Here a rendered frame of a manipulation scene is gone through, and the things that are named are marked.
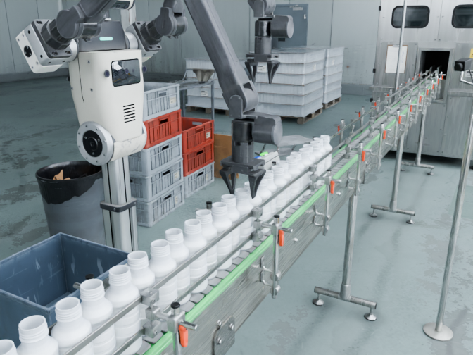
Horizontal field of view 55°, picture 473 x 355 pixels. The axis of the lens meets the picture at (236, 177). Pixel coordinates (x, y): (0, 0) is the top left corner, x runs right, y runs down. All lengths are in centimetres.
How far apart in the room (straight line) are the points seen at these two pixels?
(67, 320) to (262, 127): 62
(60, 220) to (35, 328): 255
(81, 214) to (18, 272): 176
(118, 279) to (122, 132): 89
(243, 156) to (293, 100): 671
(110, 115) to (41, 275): 56
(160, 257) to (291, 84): 701
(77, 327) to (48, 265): 80
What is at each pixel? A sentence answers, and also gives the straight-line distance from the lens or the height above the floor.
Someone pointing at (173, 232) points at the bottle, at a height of 116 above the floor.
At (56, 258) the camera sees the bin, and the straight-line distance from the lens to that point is 158.
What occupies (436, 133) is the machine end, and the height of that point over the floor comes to 39.
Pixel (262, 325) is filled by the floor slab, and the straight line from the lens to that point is 266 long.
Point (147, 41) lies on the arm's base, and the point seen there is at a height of 152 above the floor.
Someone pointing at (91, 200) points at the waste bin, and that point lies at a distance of 323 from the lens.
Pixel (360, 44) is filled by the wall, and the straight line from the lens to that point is 1153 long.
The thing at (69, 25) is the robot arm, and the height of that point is 158.
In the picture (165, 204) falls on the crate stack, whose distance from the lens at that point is 400.
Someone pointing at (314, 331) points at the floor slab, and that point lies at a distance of 265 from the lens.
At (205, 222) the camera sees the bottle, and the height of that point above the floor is 115.
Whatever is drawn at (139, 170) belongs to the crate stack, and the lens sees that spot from 371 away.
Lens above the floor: 158
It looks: 18 degrees down
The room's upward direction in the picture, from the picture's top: straight up
